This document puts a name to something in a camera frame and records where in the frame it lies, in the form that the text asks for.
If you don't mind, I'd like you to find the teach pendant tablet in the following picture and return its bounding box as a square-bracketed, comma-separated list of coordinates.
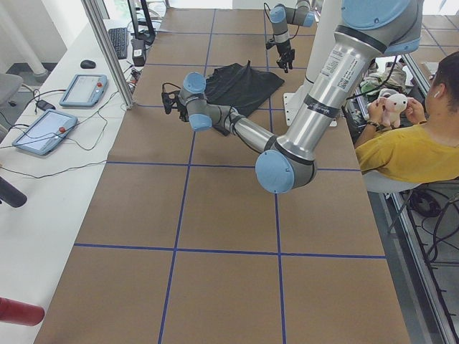
[60, 74, 108, 108]
[12, 109, 78, 156]

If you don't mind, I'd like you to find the black keyboard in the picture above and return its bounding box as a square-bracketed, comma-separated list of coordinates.
[108, 27, 129, 59]

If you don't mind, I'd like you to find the dark brown box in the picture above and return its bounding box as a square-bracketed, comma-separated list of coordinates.
[131, 39, 146, 67]

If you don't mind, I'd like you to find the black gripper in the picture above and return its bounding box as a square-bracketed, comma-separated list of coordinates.
[276, 39, 295, 73]
[177, 106, 189, 123]

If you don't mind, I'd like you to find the brown paper table cover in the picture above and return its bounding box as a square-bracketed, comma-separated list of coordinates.
[36, 9, 410, 343]

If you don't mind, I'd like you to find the black computer mouse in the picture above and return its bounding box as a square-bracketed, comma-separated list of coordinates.
[80, 59, 96, 70]

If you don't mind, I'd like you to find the black water bottle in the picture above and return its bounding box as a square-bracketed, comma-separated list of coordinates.
[0, 177, 27, 208]

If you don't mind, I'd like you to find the red bottle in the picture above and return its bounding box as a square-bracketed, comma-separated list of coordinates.
[1, 297, 45, 326]

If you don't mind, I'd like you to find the black graphic t-shirt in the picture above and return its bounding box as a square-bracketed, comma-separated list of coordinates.
[204, 60, 285, 117]

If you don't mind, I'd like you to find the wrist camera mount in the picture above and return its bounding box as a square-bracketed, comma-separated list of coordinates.
[161, 82, 181, 115]
[265, 37, 277, 50]

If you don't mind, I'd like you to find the person in yellow shirt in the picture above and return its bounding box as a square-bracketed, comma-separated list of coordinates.
[354, 52, 458, 183]

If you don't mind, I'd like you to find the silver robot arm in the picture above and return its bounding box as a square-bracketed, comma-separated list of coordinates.
[265, 1, 315, 73]
[178, 1, 423, 194]

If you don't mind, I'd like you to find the lower teach pendant tablet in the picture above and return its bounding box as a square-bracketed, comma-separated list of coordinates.
[12, 109, 78, 156]

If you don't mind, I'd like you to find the aluminium frame post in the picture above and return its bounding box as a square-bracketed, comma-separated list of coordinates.
[81, 0, 134, 110]

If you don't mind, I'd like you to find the upper teach pendant tablet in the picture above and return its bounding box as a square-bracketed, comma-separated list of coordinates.
[60, 74, 108, 108]

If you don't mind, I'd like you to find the black monitor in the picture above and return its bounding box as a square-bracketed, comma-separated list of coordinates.
[127, 0, 156, 46]

